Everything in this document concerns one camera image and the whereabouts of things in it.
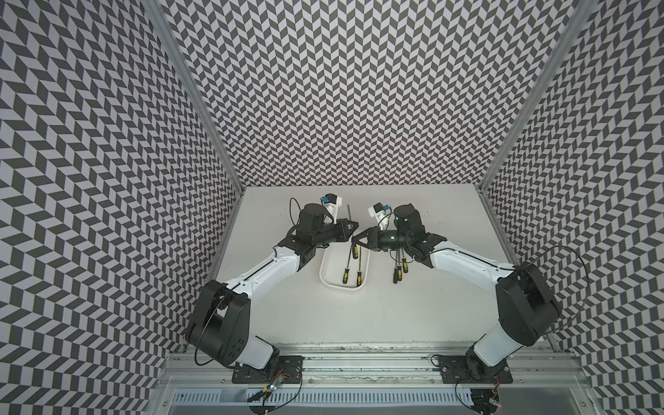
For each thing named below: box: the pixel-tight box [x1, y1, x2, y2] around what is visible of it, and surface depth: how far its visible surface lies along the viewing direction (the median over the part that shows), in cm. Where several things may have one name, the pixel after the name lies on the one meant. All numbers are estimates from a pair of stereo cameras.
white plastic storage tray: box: [319, 238, 371, 291], surface depth 93 cm
